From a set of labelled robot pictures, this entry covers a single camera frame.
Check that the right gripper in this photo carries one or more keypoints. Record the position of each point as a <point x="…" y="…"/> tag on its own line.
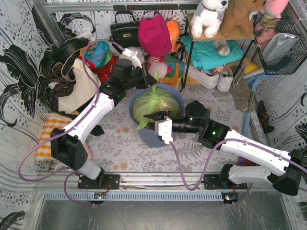
<point x="166" y="116"/>

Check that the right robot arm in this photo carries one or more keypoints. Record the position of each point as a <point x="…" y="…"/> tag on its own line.
<point x="280" y="168"/>

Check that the pink glasses case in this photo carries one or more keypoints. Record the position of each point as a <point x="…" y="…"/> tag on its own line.
<point x="89" y="152"/>

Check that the white sneaker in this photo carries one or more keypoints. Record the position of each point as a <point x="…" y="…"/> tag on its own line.
<point x="225" y="80"/>

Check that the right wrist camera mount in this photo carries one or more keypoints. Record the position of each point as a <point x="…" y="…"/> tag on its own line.
<point x="163" y="129"/>

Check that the silver foil pouch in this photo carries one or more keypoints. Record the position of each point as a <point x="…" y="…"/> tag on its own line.
<point x="279" y="46"/>

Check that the brown teddy bear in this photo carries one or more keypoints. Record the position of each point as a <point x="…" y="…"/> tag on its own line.
<point x="239" y="14"/>

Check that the cream canvas tote bag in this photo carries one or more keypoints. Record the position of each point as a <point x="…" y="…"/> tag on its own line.
<point x="68" y="97"/>

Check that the colourful printed cloth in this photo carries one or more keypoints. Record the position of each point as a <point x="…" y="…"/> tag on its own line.
<point x="98" y="55"/>

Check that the orange plush toy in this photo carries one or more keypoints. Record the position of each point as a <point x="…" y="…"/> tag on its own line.
<point x="174" y="33"/>

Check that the black leather handbag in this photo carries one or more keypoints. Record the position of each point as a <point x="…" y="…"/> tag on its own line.
<point x="125" y="34"/>

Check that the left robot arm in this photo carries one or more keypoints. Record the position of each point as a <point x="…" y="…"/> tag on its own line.
<point x="67" y="144"/>

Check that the teal folded cloth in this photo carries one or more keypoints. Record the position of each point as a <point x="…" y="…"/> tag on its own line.
<point x="204" y="55"/>

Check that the black hat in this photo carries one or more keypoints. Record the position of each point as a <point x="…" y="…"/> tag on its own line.
<point x="61" y="53"/>

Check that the pink white plush doll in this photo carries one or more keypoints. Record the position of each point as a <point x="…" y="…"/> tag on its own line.
<point x="157" y="67"/>

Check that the metal mounting rail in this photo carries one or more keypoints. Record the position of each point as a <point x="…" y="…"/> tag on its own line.
<point x="136" y="187"/>

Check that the red cloth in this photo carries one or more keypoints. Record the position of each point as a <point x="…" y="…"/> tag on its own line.
<point x="104" y="72"/>

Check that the grey small plush ball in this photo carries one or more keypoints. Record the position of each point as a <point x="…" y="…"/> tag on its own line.
<point x="222" y="48"/>

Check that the rainbow striped cloth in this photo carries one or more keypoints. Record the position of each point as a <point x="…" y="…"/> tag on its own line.
<point x="176" y="67"/>

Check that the black wire basket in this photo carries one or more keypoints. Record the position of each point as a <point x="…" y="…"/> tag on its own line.
<point x="291" y="62"/>

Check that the green trash bag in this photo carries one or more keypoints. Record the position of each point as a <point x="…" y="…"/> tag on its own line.
<point x="151" y="101"/>

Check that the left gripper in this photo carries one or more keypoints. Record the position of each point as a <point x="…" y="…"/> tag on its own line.
<point x="146" y="78"/>

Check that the white plush dog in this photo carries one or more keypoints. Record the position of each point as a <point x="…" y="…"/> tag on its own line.
<point x="208" y="17"/>

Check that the pink plush toy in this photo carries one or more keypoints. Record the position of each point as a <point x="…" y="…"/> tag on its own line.
<point x="271" y="12"/>

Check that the magenta cloth bag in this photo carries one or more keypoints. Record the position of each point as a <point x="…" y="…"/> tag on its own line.
<point x="154" y="37"/>

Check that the white fluffy plush lamb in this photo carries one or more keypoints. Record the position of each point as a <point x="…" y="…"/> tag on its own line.
<point x="140" y="54"/>

